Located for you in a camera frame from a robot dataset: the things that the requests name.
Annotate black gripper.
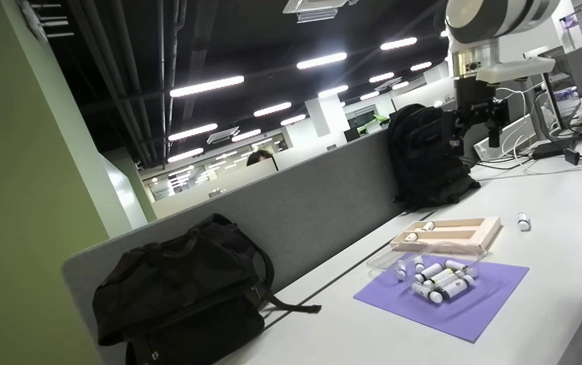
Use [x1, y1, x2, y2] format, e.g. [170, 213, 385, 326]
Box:
[454, 75, 512, 148]

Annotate black computer monitor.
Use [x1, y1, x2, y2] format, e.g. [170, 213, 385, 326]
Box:
[531, 69, 582, 163]

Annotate black backpack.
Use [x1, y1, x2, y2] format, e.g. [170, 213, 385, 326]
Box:
[386, 102, 483, 211]

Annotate white cylindrical blocks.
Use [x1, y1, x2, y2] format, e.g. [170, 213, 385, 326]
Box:
[366, 246, 489, 308]

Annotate purple mat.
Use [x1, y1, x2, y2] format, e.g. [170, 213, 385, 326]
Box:
[353, 260, 531, 345]

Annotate ceiling air conditioner unit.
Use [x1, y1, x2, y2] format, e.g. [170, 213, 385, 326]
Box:
[282, 0, 360, 26]

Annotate grey desk divider panel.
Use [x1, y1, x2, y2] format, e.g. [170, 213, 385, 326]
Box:
[61, 129, 414, 365]

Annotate black duffel bag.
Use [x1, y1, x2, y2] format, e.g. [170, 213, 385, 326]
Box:
[91, 213, 323, 365]

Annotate green pillar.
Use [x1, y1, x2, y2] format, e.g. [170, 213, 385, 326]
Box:
[0, 0, 157, 365]

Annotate wooden frame tray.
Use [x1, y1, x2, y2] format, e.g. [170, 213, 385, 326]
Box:
[389, 216, 505, 257]

